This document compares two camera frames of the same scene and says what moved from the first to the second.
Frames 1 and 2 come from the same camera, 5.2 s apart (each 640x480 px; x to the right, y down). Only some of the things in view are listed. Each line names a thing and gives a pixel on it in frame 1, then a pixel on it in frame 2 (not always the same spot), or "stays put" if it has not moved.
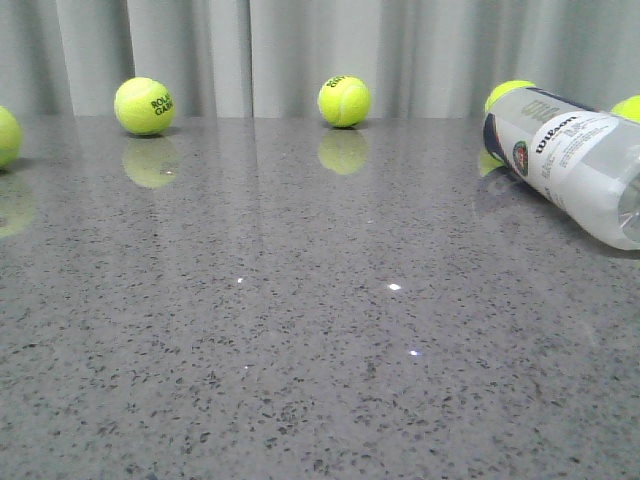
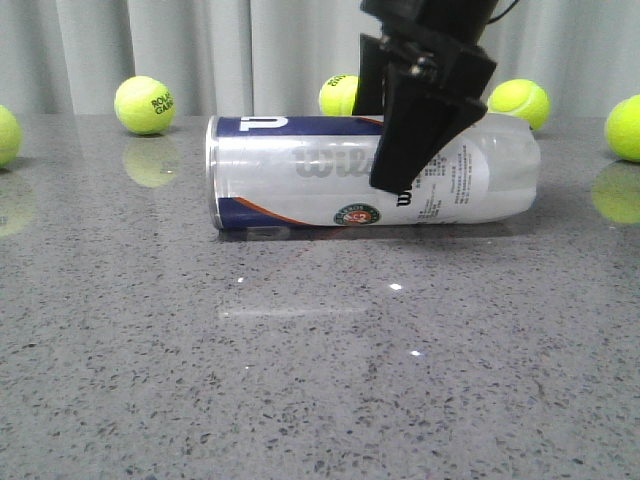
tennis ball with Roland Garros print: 144,106 stays put
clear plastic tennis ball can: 585,160 to 316,171
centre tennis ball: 344,101 stays put
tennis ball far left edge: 10,139 stays put
